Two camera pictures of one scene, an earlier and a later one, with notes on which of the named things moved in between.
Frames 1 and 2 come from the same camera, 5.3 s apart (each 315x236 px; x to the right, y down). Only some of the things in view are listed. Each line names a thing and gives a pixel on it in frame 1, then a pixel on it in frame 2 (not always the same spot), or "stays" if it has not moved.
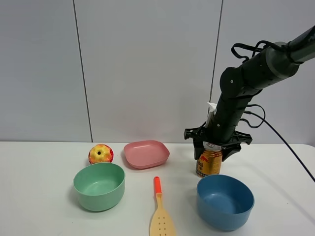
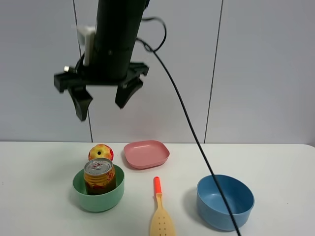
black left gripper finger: (228, 150) to (126, 89)
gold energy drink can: (209, 163) to (100, 177)
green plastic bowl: (100, 187) stays
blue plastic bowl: (224, 203) stays
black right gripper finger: (198, 147) to (81, 99)
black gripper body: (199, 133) to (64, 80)
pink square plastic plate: (143, 154) stays
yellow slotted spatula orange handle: (162, 224) stays
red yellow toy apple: (100, 153) stays
